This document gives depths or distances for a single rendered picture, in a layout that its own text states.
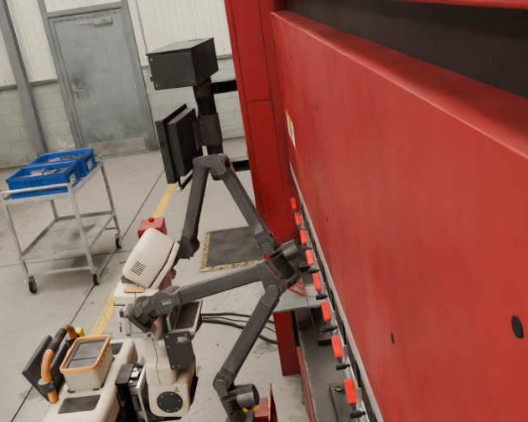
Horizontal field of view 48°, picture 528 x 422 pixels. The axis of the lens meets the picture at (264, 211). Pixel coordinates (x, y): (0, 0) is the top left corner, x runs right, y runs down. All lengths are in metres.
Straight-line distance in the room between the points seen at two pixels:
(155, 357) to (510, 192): 2.06
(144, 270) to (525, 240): 1.84
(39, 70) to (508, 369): 9.54
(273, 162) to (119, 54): 6.53
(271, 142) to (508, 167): 2.66
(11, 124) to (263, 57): 7.57
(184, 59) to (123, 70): 6.31
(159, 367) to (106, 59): 7.48
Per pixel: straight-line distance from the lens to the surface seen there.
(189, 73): 3.17
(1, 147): 10.42
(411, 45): 0.97
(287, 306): 2.39
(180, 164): 3.32
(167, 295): 2.04
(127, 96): 9.51
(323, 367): 2.25
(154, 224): 4.07
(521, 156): 0.45
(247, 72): 3.02
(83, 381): 2.52
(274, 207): 3.19
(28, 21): 9.85
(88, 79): 9.62
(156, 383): 2.45
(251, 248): 5.36
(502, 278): 0.52
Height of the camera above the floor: 2.20
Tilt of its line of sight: 21 degrees down
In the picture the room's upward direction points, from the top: 9 degrees counter-clockwise
